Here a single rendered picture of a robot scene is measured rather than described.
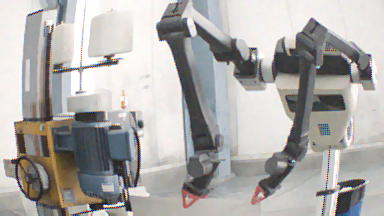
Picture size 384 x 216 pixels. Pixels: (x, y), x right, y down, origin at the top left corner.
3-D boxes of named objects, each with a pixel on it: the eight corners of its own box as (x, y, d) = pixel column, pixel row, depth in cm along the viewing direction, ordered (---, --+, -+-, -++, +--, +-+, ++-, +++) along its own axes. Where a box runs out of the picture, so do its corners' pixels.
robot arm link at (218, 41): (188, -7, 284) (161, -3, 289) (184, 26, 279) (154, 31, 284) (249, 44, 321) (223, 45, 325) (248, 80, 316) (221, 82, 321)
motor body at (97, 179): (130, 197, 284) (119, 119, 282) (106, 201, 270) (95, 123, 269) (95, 192, 291) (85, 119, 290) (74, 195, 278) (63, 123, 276)
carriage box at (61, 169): (106, 202, 304) (93, 114, 302) (61, 208, 274) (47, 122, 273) (62, 193, 316) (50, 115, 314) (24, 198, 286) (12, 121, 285)
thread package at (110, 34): (143, 53, 295) (144, 5, 294) (115, 56, 280) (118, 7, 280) (103, 59, 303) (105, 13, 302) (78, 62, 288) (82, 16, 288)
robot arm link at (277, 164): (309, 147, 282) (295, 136, 288) (293, 146, 274) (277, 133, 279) (292, 179, 285) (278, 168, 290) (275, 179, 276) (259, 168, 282)
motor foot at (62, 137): (88, 152, 284) (85, 125, 283) (71, 154, 273) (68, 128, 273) (70, 150, 288) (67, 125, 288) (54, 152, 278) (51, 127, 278)
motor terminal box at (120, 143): (139, 165, 284) (134, 128, 283) (135, 169, 274) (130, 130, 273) (114, 165, 285) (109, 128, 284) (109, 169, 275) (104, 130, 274)
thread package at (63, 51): (80, 61, 307) (83, 18, 306) (61, 64, 294) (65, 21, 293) (55, 66, 314) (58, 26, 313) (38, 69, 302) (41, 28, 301)
